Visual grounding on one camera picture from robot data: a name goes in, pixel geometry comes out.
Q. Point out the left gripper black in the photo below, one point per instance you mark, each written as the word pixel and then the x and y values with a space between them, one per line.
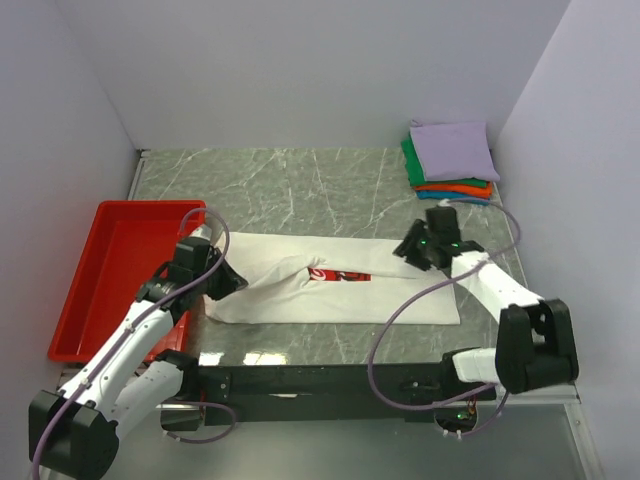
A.
pixel 232 281

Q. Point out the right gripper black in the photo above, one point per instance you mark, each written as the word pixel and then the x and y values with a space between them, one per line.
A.
pixel 407 246

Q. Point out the white printed t-shirt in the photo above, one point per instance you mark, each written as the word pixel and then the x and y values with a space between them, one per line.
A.
pixel 317 280

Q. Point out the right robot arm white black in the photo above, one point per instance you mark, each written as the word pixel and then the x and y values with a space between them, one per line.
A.
pixel 535 346

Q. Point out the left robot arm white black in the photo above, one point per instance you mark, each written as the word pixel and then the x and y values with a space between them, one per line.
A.
pixel 77 429

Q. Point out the folded teal t-shirt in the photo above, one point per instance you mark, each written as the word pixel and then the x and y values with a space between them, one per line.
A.
pixel 450 197

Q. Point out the folded green t-shirt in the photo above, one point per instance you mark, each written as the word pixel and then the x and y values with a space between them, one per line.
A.
pixel 417 178

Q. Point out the folded orange t-shirt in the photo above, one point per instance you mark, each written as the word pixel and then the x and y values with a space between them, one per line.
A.
pixel 473 190

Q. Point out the red plastic bin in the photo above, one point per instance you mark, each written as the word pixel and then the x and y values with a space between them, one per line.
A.
pixel 127 242

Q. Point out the folded lilac t-shirt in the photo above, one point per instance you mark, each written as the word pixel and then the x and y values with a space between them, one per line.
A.
pixel 453 151

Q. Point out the black base beam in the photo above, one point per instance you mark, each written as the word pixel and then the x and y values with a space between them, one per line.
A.
pixel 267 393

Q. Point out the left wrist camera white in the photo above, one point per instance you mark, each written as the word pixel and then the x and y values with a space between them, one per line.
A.
pixel 203 232

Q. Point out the aluminium frame rail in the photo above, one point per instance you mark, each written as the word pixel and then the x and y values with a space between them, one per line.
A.
pixel 568 398

